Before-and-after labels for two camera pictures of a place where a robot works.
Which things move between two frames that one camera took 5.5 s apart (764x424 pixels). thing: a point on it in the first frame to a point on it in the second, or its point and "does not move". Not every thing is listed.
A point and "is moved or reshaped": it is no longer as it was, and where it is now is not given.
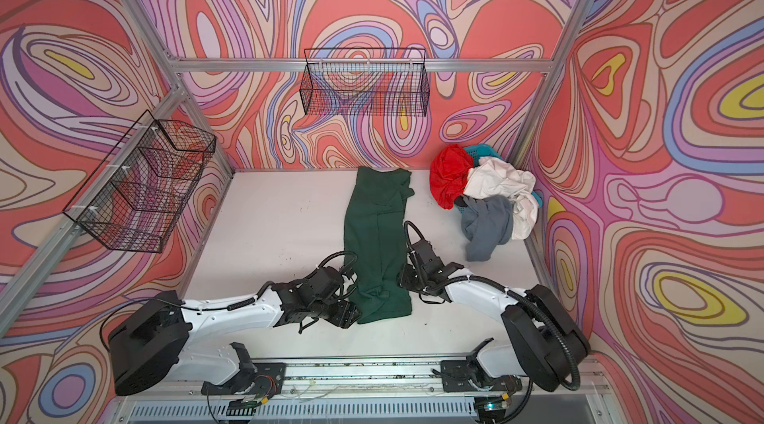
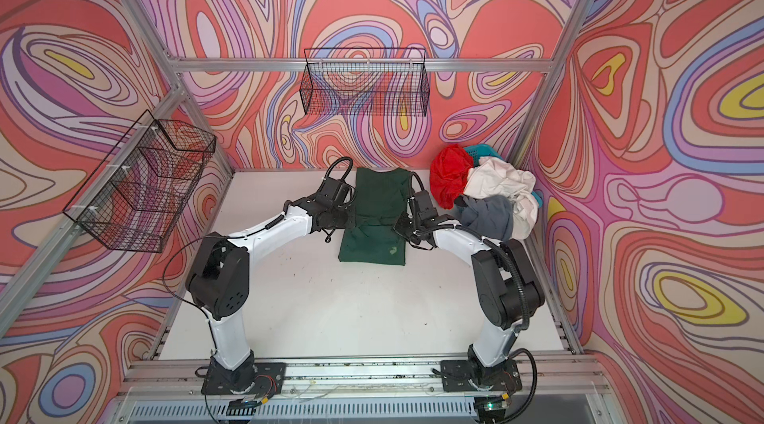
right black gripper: (404, 278) to (400, 227)
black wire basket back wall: (370, 82) does not move
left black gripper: (346, 316) to (350, 223)
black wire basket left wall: (138, 193) does not move
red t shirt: (449, 173) does not move
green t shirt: (374, 242) is moved or reshaped
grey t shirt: (485, 224) does not move
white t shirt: (492, 177) does not move
